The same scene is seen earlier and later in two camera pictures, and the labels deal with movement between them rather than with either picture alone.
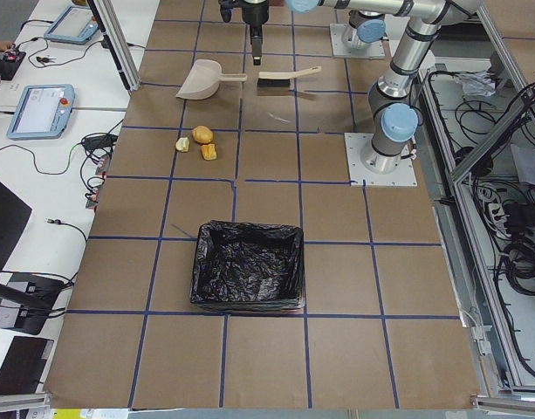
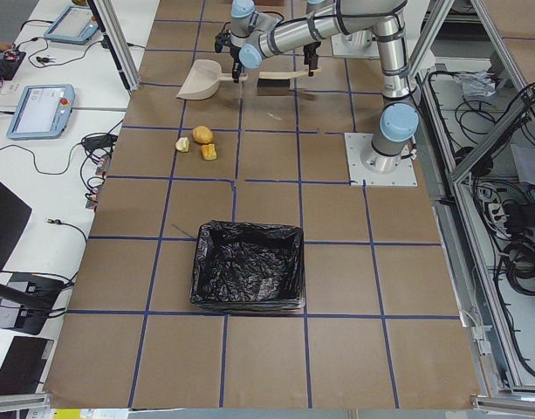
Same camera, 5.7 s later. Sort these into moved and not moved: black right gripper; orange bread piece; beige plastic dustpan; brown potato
Moved: black right gripper
Not moved: beige plastic dustpan; orange bread piece; brown potato
